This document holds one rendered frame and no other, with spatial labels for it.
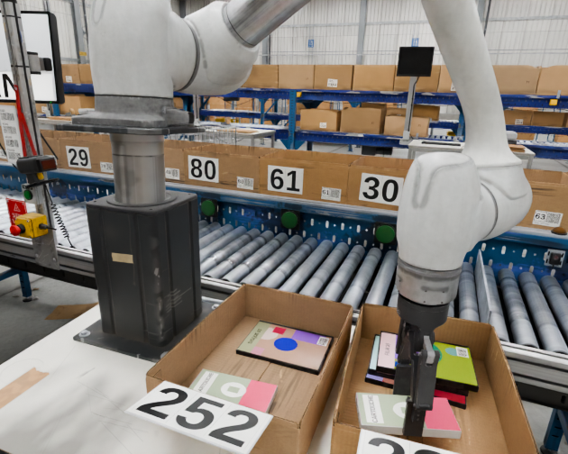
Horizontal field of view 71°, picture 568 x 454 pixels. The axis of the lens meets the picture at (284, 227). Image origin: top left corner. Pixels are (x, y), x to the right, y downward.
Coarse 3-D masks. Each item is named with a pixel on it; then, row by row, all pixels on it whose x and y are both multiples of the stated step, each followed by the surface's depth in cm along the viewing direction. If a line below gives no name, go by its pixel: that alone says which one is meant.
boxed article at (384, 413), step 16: (368, 400) 70; (384, 400) 70; (400, 400) 70; (368, 416) 66; (384, 416) 66; (400, 416) 66; (432, 416) 67; (448, 416) 67; (384, 432) 65; (400, 432) 65; (432, 432) 64; (448, 432) 64
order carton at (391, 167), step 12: (372, 156) 181; (360, 168) 156; (372, 168) 154; (384, 168) 152; (396, 168) 151; (408, 168) 177; (348, 180) 159; (360, 180) 157; (348, 192) 160; (360, 204) 160; (372, 204) 158; (384, 204) 156
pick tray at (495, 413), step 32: (384, 320) 93; (448, 320) 88; (352, 352) 78; (480, 352) 88; (352, 384) 80; (480, 384) 81; (512, 384) 68; (352, 416) 72; (480, 416) 73; (512, 416) 66; (352, 448) 59; (448, 448) 66; (480, 448) 66; (512, 448) 64
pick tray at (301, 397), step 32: (256, 288) 100; (224, 320) 93; (256, 320) 102; (288, 320) 99; (320, 320) 96; (352, 320) 93; (192, 352) 81; (224, 352) 89; (288, 384) 80; (320, 384) 68; (288, 416) 72; (320, 416) 72; (256, 448) 63; (288, 448) 60
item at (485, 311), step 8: (480, 256) 134; (480, 264) 130; (480, 272) 127; (480, 280) 124; (480, 288) 122; (480, 296) 119; (488, 296) 106; (480, 304) 117; (488, 304) 102; (480, 312) 114; (488, 312) 101; (488, 320) 100
